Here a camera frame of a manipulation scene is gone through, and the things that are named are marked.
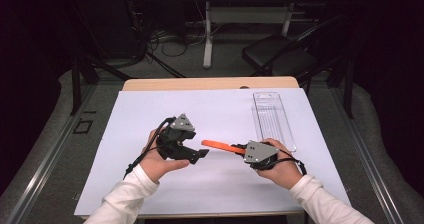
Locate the white table mat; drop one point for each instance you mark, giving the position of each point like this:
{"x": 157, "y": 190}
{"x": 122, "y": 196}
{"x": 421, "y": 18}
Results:
{"x": 206, "y": 190}

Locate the person's right hand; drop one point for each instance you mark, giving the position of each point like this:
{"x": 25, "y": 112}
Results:
{"x": 283, "y": 174}

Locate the person's left hand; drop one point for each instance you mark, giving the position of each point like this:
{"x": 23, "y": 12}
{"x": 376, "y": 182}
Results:
{"x": 156, "y": 167}

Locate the desk with white legs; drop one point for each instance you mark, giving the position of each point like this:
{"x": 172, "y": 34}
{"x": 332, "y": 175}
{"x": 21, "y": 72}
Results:
{"x": 246, "y": 15}

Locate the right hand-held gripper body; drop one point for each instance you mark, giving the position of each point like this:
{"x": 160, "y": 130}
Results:
{"x": 260, "y": 152}

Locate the metal floor rail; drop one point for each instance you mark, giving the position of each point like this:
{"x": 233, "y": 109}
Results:
{"x": 43, "y": 164}
{"x": 366, "y": 157}

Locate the black metal stand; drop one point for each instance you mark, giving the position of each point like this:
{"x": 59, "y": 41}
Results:
{"x": 76, "y": 84}

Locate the black chair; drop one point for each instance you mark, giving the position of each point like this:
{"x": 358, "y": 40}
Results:
{"x": 276, "y": 55}

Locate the clear plastic bin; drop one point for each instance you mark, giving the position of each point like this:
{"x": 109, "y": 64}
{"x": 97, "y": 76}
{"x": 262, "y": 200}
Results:
{"x": 271, "y": 117}

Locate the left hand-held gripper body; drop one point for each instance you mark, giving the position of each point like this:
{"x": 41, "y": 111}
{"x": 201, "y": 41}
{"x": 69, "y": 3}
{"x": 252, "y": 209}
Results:
{"x": 173, "y": 144}

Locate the orange phone case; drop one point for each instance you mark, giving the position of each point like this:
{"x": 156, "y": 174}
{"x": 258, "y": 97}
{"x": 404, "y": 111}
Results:
{"x": 220, "y": 145}

